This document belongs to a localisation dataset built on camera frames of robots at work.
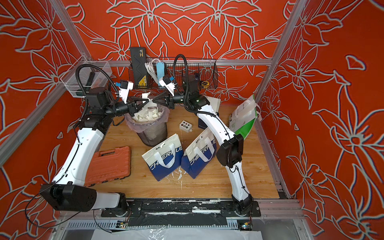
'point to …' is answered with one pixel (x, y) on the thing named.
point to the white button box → (185, 126)
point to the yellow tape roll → (205, 84)
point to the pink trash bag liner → (141, 127)
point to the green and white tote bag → (244, 117)
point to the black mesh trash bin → (155, 137)
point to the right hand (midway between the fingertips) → (151, 100)
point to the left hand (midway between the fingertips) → (147, 99)
